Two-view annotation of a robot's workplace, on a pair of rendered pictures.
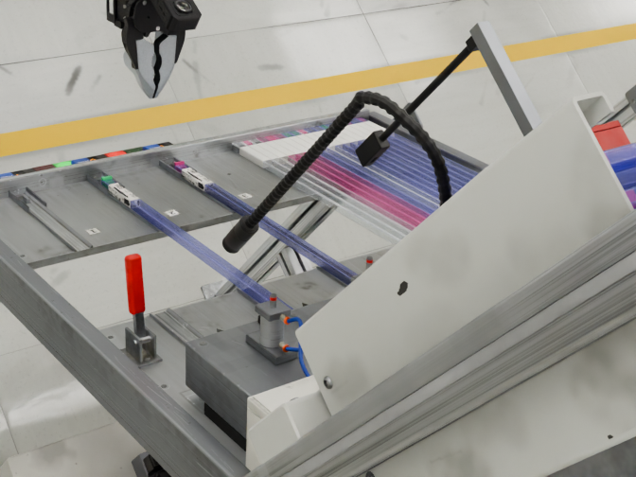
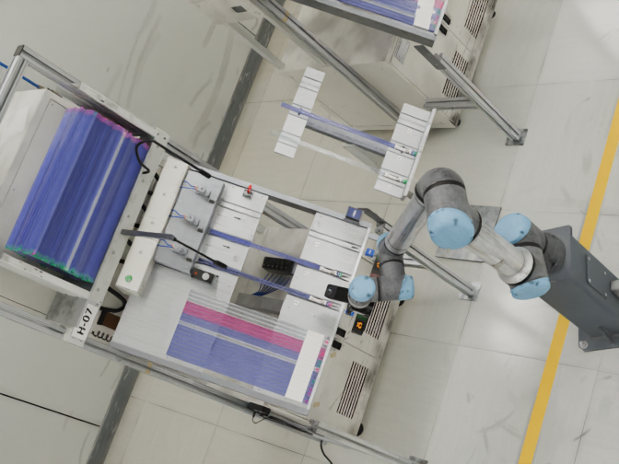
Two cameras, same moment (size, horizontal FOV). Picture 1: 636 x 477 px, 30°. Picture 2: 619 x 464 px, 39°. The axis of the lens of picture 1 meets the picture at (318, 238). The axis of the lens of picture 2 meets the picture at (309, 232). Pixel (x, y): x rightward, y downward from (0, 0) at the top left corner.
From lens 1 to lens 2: 3.07 m
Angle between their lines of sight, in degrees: 77
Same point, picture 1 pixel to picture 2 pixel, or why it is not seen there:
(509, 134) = not seen: outside the picture
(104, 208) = (327, 261)
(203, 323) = (246, 219)
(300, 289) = (236, 255)
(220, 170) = (319, 317)
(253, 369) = (201, 181)
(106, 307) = (446, 410)
